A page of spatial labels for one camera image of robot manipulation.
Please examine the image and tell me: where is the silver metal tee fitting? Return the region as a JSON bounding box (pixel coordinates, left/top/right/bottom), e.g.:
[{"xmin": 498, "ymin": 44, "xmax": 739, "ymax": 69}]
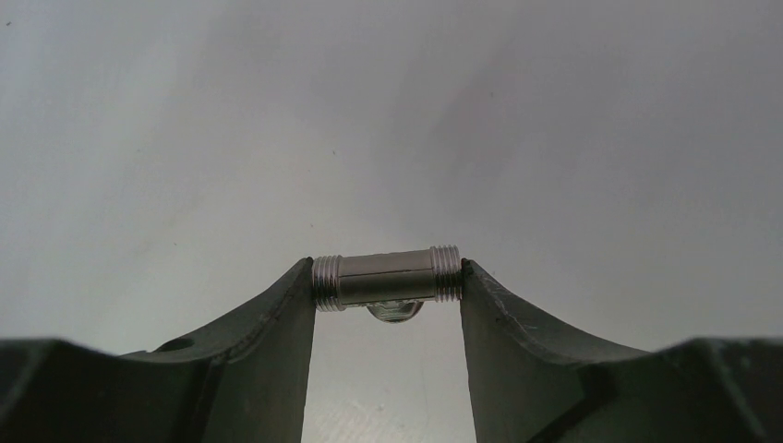
[{"xmin": 311, "ymin": 245, "xmax": 464, "ymax": 324}]

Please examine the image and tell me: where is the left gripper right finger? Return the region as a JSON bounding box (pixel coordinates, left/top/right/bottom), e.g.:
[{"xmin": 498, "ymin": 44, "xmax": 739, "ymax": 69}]
[{"xmin": 460, "ymin": 260, "xmax": 782, "ymax": 442}]

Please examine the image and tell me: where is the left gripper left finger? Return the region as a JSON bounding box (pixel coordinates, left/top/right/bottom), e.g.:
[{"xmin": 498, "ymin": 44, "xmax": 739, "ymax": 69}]
[{"xmin": 1, "ymin": 258, "xmax": 316, "ymax": 442}]

